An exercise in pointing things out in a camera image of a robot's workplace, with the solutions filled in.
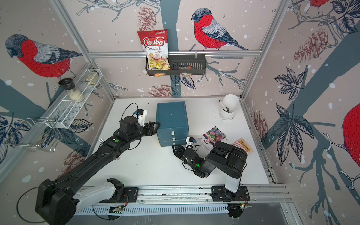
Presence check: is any red cassava chips bag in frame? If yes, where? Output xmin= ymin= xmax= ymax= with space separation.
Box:
xmin=137 ymin=30 xmax=171 ymax=74

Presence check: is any black lid spice jar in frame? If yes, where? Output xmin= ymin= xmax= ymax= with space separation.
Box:
xmin=58 ymin=78 xmax=84 ymax=103

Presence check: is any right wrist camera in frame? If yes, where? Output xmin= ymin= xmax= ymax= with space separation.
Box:
xmin=185 ymin=137 xmax=197 ymax=149

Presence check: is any small glass jar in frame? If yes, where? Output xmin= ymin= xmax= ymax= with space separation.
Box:
xmin=85 ymin=70 xmax=99 ymax=85

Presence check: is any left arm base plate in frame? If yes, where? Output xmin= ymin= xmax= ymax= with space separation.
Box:
xmin=100 ymin=187 xmax=139 ymax=203

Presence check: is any teal top drawer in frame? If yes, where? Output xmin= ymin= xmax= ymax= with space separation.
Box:
xmin=157 ymin=127 xmax=189 ymax=137

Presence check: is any white wire wall shelf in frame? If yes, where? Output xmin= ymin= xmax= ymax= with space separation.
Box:
xmin=38 ymin=68 xmax=103 ymax=129

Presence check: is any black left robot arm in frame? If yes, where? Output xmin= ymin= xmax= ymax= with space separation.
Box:
xmin=35 ymin=116 xmax=160 ymax=225

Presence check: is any chrysanthemum seed bag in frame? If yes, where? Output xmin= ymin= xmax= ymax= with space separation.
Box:
xmin=199 ymin=127 xmax=227 ymax=150

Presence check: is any teal bottom drawer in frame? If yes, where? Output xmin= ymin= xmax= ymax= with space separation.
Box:
xmin=159 ymin=139 xmax=187 ymax=147

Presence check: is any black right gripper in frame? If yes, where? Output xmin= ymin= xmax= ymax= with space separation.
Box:
xmin=171 ymin=145 xmax=197 ymax=172

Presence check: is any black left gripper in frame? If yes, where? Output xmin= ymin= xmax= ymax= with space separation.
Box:
xmin=128 ymin=122 xmax=161 ymax=143

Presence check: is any teal drawer cabinet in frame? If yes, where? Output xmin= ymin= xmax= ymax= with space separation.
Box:
xmin=156 ymin=101 xmax=189 ymax=147

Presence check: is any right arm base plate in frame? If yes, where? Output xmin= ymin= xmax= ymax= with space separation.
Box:
xmin=210 ymin=185 xmax=250 ymax=203

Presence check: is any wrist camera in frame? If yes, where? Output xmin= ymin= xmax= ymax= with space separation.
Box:
xmin=185 ymin=137 xmax=197 ymax=149
xmin=135 ymin=109 xmax=147 ymax=127

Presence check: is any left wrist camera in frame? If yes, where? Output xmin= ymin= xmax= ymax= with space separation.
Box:
xmin=135 ymin=109 xmax=147 ymax=127

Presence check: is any orange seed bag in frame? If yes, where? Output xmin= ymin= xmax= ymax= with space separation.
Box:
xmin=232 ymin=138 xmax=253 ymax=154

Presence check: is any black wall basket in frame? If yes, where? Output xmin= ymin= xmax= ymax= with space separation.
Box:
xmin=145 ymin=54 xmax=206 ymax=76

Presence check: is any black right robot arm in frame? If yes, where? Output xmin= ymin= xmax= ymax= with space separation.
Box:
xmin=172 ymin=138 xmax=248 ymax=202

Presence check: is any wire hook rack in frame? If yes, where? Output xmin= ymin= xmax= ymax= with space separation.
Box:
xmin=1 ymin=117 xmax=64 ymax=154

